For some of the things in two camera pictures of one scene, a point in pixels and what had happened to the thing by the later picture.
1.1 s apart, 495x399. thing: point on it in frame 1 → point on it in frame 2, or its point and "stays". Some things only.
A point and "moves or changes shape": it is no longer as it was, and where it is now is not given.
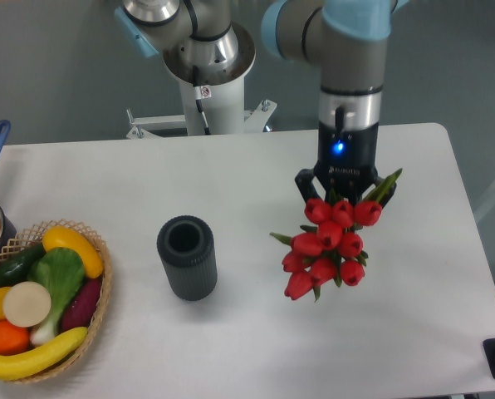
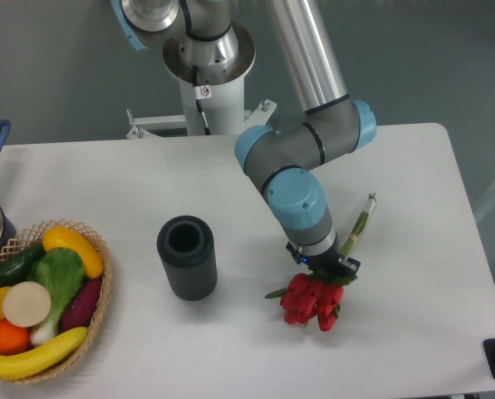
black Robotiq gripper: [346, 163] → [329, 261]
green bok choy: [61, 271] stays
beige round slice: [26, 304] stays
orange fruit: [5, 338] stays
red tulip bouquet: [335, 248] moves or changes shape
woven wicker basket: [33, 236] stays
